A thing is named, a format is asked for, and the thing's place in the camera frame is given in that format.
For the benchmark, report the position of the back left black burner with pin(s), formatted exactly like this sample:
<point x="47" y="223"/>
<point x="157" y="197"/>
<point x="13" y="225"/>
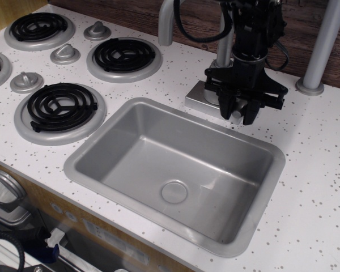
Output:
<point x="39" y="31"/>

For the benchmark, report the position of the grey toy sink basin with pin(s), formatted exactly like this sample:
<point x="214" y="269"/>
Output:
<point x="207" y="184"/>

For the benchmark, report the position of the silver stove knob top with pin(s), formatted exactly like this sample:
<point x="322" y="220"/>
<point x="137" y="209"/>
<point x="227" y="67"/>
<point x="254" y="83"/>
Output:
<point x="97" y="32"/>

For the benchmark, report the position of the grey vertical support pole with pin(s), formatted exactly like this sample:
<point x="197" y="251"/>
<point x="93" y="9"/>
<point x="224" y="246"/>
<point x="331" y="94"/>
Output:
<point x="310" y="84"/>

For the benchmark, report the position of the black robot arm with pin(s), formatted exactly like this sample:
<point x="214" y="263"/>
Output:
<point x="258" y="26"/>

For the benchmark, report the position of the front right black burner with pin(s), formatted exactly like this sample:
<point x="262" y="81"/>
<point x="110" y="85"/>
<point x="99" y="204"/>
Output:
<point x="60" y="114"/>

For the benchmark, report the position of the silver stove knob lower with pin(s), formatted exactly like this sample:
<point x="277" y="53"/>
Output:
<point x="26" y="82"/>

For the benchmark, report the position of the silver toy faucet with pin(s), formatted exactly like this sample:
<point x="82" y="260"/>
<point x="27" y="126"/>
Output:
<point x="204" y="95"/>

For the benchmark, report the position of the silver oven dial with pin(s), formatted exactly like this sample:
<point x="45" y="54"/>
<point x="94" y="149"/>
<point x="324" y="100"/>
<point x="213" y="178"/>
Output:
<point x="11" y="192"/>

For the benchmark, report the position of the silver stove knob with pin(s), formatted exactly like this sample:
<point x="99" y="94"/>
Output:
<point x="26" y="82"/>
<point x="97" y="32"/>
<point x="65" y="55"/>

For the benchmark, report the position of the back right black burner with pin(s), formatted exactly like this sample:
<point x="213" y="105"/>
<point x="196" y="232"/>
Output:
<point x="124" y="60"/>

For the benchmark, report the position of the silver stove knob middle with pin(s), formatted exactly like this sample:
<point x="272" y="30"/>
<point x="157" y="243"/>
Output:
<point x="65" y="55"/>

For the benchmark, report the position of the silver faucet lever handle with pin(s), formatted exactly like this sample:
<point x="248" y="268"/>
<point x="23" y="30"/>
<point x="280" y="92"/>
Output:
<point x="239" y="108"/>

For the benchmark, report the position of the blue black clamp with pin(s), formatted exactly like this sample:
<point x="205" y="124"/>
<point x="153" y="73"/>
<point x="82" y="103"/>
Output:
<point x="41" y="250"/>

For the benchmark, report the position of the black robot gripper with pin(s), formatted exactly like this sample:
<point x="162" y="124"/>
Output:
<point x="245" y="80"/>

